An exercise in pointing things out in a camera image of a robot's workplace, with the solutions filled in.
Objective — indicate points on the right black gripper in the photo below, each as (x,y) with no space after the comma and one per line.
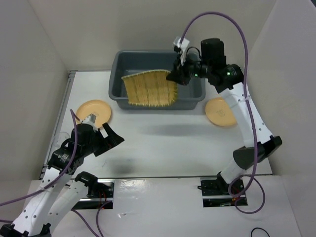
(178,73)

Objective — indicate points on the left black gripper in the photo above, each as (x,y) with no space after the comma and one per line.
(113,139)

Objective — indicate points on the woven bamboo tray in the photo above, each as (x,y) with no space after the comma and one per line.
(150,89)

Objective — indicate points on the yellow bear plate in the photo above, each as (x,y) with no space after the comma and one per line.
(219,113)
(99,108)

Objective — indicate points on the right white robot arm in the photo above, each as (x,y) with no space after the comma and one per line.
(228,80)

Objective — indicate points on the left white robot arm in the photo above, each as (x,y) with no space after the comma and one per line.
(59,191)

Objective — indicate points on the grey plastic bin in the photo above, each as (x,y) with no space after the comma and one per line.
(128,62)

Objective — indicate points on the clear glass cup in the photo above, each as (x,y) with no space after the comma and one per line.
(60,138)

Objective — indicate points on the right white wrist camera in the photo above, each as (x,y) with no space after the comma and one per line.
(181,46)

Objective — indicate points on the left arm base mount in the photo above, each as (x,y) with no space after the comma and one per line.
(101,196)

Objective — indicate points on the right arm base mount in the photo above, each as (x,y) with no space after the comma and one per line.
(213,196)

